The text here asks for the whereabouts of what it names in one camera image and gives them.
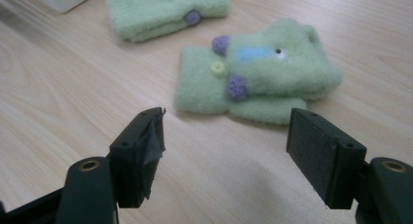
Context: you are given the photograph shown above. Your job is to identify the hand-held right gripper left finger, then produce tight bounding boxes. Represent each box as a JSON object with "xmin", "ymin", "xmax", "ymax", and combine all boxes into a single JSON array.
[{"xmin": 108, "ymin": 106, "xmax": 167, "ymax": 209}]

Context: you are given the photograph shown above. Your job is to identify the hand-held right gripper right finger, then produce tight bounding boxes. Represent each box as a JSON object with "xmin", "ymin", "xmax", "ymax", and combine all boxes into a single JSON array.
[{"xmin": 285, "ymin": 107, "xmax": 368, "ymax": 210}]

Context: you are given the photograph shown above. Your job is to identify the green fleece mitten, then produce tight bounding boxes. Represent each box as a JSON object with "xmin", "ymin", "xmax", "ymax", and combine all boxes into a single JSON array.
[
  {"xmin": 105, "ymin": 0, "xmax": 230, "ymax": 44},
  {"xmin": 173, "ymin": 18, "xmax": 344, "ymax": 126}
]

